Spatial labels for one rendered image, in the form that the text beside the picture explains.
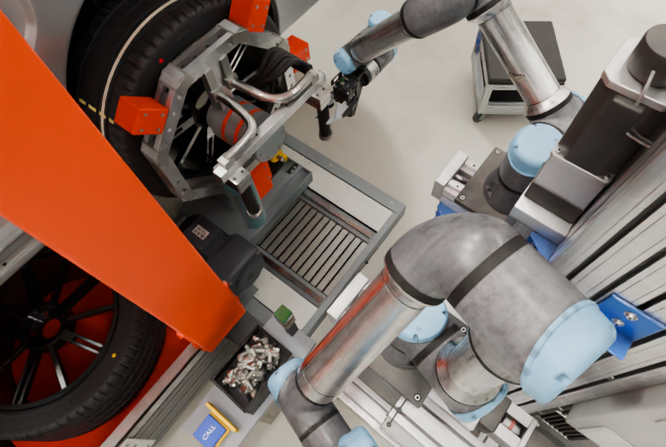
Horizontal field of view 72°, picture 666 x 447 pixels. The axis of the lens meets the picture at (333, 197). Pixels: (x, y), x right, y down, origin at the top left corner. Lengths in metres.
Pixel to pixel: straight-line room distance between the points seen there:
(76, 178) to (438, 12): 0.78
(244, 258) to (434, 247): 1.21
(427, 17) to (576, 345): 0.77
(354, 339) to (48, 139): 0.47
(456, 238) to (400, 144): 1.87
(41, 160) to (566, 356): 0.64
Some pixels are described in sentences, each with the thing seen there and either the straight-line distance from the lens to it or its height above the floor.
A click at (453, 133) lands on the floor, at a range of 2.46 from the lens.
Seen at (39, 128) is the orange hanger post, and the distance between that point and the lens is 0.66.
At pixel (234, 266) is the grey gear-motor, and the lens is 1.68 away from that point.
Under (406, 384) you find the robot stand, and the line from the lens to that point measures 1.12.
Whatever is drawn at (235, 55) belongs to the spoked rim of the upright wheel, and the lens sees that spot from 1.48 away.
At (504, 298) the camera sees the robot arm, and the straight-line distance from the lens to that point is 0.51.
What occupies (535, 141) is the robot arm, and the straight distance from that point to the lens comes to 1.16.
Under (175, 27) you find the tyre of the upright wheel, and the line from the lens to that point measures 1.26.
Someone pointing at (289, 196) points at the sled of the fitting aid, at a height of 0.16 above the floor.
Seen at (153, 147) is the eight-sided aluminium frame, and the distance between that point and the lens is 1.28.
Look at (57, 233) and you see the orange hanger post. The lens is 0.77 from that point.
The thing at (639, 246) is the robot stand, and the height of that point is 1.40.
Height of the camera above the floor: 1.93
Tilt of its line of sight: 61 degrees down
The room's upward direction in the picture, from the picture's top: 6 degrees counter-clockwise
